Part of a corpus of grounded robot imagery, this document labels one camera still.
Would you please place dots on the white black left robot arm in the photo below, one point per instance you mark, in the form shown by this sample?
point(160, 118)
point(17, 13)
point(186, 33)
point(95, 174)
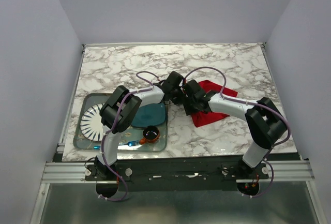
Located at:
point(119, 111)

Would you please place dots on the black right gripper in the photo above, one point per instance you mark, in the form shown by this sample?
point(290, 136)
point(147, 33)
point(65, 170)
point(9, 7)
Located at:
point(187, 109)

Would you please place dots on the red cloth napkin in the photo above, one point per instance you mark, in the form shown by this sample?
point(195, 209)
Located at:
point(201, 119)

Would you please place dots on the blue handled utensil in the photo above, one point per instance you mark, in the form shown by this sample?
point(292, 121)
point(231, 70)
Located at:
point(128, 144)

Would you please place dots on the aluminium frame rail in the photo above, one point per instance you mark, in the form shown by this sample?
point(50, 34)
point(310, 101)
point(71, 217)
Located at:
point(73, 173)

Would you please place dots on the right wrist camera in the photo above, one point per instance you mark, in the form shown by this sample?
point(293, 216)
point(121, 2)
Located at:
point(193, 90)

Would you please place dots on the black mounting base plate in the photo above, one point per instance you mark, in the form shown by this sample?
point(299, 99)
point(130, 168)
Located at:
point(174, 174)

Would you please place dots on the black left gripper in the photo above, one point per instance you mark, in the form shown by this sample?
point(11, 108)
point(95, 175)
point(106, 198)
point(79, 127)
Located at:
point(177, 101)

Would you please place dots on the white blue striped plate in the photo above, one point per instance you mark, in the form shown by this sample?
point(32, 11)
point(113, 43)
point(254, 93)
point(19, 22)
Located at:
point(90, 123)

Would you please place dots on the glass rectangular tray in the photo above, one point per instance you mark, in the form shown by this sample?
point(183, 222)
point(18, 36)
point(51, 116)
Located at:
point(131, 134)

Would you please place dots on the teal square plate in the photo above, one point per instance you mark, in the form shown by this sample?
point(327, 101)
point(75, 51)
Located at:
point(150, 115)

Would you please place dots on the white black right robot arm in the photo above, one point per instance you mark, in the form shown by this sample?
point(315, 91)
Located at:
point(268, 128)

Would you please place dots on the brown ceramic cup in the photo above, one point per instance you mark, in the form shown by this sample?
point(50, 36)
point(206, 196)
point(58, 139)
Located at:
point(151, 135)

